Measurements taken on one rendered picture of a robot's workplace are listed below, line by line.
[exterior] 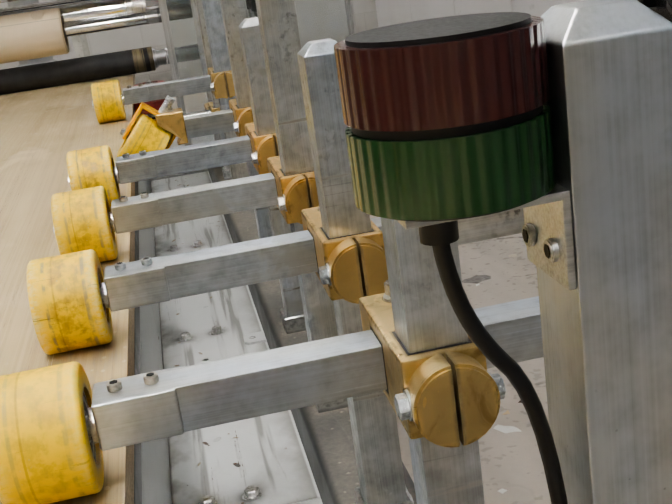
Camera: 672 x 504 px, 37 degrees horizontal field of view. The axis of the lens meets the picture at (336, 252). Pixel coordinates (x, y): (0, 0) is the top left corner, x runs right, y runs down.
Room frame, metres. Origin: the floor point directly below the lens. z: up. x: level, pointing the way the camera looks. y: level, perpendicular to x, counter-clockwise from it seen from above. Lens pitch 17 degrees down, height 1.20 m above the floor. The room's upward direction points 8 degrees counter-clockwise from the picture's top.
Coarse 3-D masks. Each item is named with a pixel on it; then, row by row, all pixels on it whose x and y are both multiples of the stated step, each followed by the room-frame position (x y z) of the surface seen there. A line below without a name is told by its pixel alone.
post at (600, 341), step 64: (576, 64) 0.28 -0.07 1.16; (640, 64) 0.28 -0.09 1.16; (576, 128) 0.28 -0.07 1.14; (640, 128) 0.28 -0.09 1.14; (576, 192) 0.28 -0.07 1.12; (640, 192) 0.28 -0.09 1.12; (576, 256) 0.28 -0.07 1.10; (640, 256) 0.28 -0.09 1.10; (576, 320) 0.28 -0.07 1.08; (640, 320) 0.28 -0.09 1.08; (576, 384) 0.29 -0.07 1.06; (640, 384) 0.28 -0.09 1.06; (576, 448) 0.29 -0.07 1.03; (640, 448) 0.28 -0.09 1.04
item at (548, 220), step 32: (384, 32) 0.30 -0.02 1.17; (416, 32) 0.29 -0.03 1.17; (448, 32) 0.27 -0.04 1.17; (480, 32) 0.27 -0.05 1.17; (352, 128) 0.29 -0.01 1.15; (448, 128) 0.27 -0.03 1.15; (480, 128) 0.27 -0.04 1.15; (416, 224) 0.27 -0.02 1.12; (448, 224) 0.29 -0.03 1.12; (544, 224) 0.30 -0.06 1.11; (448, 256) 0.29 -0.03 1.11; (544, 256) 0.30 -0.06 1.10; (448, 288) 0.29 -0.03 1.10; (512, 384) 0.29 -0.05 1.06; (544, 416) 0.29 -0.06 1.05; (544, 448) 0.29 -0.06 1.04
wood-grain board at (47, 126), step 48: (48, 96) 2.62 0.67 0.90; (0, 144) 1.95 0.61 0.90; (48, 144) 1.87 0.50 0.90; (96, 144) 1.79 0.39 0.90; (0, 192) 1.49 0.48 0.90; (48, 192) 1.44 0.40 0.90; (0, 240) 1.20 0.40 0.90; (48, 240) 1.17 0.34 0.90; (0, 288) 1.00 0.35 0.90; (0, 336) 0.85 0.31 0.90
